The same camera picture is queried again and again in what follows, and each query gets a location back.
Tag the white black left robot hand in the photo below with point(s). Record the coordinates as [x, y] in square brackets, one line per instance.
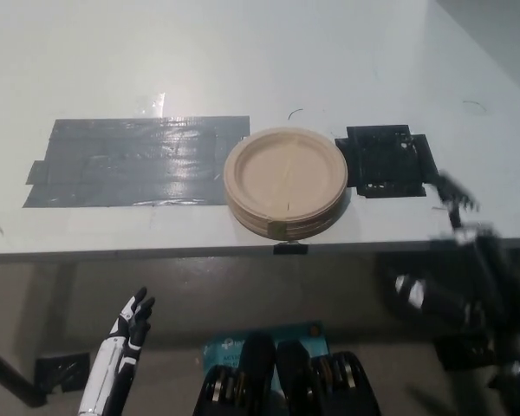
[112, 359]

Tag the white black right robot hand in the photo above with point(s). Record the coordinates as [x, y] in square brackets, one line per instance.
[442, 299]

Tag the beige paper plate stack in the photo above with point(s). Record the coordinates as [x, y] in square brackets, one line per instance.
[281, 173]

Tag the black floor tape patch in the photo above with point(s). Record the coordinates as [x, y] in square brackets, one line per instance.
[63, 370]
[459, 353]

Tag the black table leg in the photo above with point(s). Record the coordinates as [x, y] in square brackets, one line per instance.
[13, 377]

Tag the clear tape piece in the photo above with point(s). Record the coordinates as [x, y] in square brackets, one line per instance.
[151, 104]

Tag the grey duct tape patch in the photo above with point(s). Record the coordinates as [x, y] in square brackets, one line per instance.
[147, 160]

